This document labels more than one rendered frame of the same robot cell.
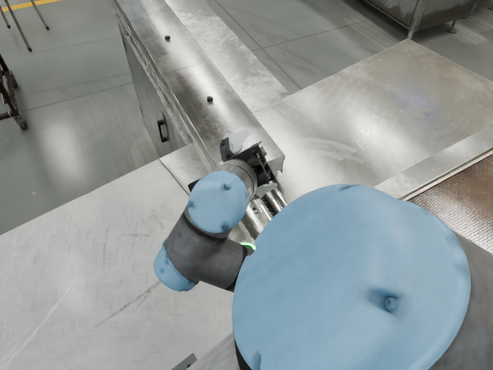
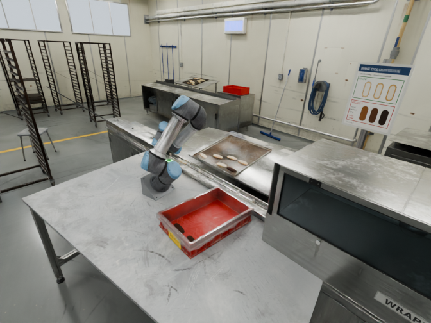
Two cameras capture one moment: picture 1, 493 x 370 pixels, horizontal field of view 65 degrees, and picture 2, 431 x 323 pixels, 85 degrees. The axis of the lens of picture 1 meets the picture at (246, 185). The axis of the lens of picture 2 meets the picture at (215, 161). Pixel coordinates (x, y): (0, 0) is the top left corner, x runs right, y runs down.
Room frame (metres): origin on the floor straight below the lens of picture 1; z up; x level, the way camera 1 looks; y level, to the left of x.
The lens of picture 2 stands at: (-1.39, 0.21, 1.78)
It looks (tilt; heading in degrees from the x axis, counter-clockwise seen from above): 26 degrees down; 341
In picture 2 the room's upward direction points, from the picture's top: 2 degrees clockwise
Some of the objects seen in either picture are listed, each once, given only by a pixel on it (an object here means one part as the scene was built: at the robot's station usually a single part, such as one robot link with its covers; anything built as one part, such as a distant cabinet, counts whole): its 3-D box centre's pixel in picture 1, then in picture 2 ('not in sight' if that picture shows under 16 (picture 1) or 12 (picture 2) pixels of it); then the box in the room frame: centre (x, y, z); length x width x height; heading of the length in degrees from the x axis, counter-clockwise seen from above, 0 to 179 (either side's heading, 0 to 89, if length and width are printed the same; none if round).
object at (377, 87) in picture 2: not in sight; (373, 98); (-0.15, -1.35, 1.50); 0.33 x 0.01 x 0.45; 22
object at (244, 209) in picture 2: not in sight; (206, 216); (-0.32, -0.11, 0.88); 0.49 x 0.34 x 0.10; 113
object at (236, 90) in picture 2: not in sight; (236, 90); (3.69, -1.95, 0.93); 0.51 x 0.36 x 0.13; 30
